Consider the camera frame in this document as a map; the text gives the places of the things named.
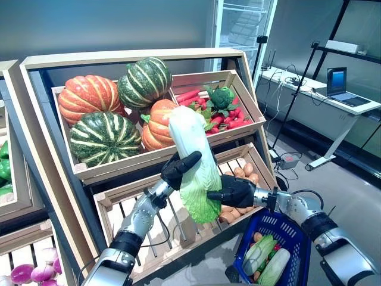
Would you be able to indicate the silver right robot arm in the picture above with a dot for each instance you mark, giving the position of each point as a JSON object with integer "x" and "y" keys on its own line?
{"x": 297, "y": 205}

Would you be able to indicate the black router with antennas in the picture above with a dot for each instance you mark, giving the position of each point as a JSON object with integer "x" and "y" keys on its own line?
{"x": 265, "y": 68}

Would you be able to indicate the napa cabbage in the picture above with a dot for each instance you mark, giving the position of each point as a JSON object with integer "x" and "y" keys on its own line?
{"x": 190, "y": 134}
{"x": 259, "y": 253}
{"x": 276, "y": 265}

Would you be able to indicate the black camera stand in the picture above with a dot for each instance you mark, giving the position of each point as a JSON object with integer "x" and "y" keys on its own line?
{"x": 262, "y": 38}

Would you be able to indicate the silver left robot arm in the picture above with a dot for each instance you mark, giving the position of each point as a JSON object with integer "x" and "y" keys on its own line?
{"x": 140, "y": 214}

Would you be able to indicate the tan potato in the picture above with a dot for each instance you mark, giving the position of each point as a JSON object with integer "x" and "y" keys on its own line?
{"x": 254, "y": 178}
{"x": 238, "y": 171}
{"x": 226, "y": 217}
{"x": 248, "y": 168}
{"x": 238, "y": 212}

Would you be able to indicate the wooden pumpkin crate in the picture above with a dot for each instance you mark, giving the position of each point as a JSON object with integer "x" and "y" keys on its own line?
{"x": 119, "y": 165}

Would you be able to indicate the small orange vegetable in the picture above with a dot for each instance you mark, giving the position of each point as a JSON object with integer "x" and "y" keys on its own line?
{"x": 257, "y": 237}
{"x": 256, "y": 275}

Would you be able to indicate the glass door fridge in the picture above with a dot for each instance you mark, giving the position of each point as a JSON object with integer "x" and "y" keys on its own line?
{"x": 244, "y": 24}

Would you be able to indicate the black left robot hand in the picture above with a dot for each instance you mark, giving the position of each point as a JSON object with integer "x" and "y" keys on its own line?
{"x": 175, "y": 171}

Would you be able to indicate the wooden pepper crate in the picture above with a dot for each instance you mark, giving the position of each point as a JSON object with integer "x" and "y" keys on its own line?
{"x": 21, "y": 202}

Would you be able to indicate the red orange carrot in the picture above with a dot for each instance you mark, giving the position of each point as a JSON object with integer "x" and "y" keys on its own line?
{"x": 187, "y": 95}
{"x": 193, "y": 102}

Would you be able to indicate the black round floor object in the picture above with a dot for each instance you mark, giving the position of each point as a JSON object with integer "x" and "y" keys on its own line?
{"x": 282, "y": 181}

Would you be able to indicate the open laptop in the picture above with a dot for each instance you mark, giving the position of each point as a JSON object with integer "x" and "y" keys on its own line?
{"x": 336, "y": 80}

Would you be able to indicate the green bell pepper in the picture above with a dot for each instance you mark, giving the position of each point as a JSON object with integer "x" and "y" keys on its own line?
{"x": 6, "y": 190}
{"x": 3, "y": 149}
{"x": 4, "y": 169}

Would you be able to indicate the wooden vegetable display shelf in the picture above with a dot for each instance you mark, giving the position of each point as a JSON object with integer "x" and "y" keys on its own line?
{"x": 21, "y": 149}
{"x": 134, "y": 55}

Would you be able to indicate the white box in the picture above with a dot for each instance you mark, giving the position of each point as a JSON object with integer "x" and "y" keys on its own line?
{"x": 342, "y": 46}

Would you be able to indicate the grey box with red button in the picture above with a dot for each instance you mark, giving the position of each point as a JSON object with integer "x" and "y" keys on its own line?
{"x": 290, "y": 162}

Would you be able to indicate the wooden potato crate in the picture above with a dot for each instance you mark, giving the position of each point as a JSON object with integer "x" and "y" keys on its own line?
{"x": 262, "y": 161}

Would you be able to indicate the purple white turnip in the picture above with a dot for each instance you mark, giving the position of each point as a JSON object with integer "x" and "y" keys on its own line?
{"x": 56, "y": 265}
{"x": 43, "y": 272}
{"x": 49, "y": 254}
{"x": 22, "y": 272}

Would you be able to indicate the large orange pumpkin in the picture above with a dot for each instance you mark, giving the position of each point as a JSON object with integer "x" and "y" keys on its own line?
{"x": 89, "y": 98}

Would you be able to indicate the blue plastic shopping basket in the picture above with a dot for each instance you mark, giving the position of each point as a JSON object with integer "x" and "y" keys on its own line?
{"x": 297, "y": 238}

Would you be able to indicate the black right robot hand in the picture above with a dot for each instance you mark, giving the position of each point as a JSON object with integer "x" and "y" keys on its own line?
{"x": 235, "y": 190}

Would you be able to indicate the wooden cabbage crate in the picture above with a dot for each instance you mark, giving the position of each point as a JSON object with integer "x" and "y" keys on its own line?
{"x": 125, "y": 190}

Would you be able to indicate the green striped pumpkin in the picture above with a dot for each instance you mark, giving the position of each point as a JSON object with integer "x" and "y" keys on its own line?
{"x": 104, "y": 140}
{"x": 144, "y": 83}

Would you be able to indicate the black tripod stand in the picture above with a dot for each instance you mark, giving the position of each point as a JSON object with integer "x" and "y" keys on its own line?
{"x": 297, "y": 86}

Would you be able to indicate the white desk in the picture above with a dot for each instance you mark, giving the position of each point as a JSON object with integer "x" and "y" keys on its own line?
{"x": 312, "y": 92}

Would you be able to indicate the wooden carrot crate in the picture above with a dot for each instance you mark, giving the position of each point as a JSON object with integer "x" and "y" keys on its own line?
{"x": 247, "y": 98}

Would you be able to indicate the green broccoli head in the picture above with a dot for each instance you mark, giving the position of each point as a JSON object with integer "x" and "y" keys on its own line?
{"x": 221, "y": 96}

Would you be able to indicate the small orange pumpkin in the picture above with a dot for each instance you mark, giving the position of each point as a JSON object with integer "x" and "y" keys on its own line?
{"x": 157, "y": 125}

